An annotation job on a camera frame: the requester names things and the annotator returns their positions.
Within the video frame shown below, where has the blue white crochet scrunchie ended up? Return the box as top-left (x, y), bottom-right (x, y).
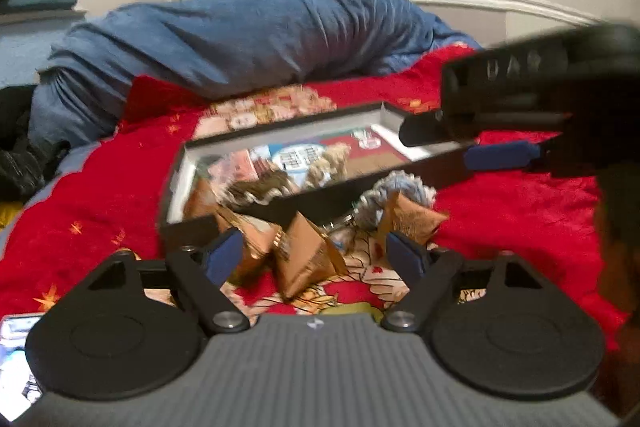
top-left (357, 171), bottom-right (437, 229)

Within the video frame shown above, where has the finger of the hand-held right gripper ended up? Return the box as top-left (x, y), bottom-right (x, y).
top-left (398, 111), bottom-right (476, 148)
top-left (462, 140), bottom-right (547, 172)

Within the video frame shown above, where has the light blue bed sheet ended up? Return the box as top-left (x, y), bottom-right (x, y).
top-left (0, 14), bottom-right (87, 88)

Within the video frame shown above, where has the teal windowsill mat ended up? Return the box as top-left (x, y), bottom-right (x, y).
top-left (0, 0), bottom-right (79, 16)

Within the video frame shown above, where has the blue plush blanket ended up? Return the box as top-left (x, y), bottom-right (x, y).
top-left (30, 0), bottom-right (483, 148)

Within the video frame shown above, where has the dark clothes pile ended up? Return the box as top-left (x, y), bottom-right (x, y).
top-left (0, 84), bottom-right (71, 202)

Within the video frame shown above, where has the red bear printed blanket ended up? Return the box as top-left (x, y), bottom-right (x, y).
top-left (0, 44), bottom-right (631, 348)

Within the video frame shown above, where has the cream crochet scrunchie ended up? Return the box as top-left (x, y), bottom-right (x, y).
top-left (304, 143), bottom-right (352, 188)

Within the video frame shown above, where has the black shallow box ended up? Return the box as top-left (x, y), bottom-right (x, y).
top-left (160, 102), bottom-right (478, 255)

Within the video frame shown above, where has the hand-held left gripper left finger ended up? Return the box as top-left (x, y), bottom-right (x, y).
top-left (65, 228), bottom-right (251, 335)

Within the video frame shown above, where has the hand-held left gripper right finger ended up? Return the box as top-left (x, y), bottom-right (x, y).
top-left (382, 231), bottom-right (566, 334)

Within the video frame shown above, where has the orange pyramid snack packet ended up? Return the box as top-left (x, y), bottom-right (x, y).
top-left (185, 179), bottom-right (227, 224)
top-left (377, 192), bottom-right (449, 254)
top-left (215, 211), bottom-right (282, 284)
top-left (272, 211), bottom-right (349, 304)

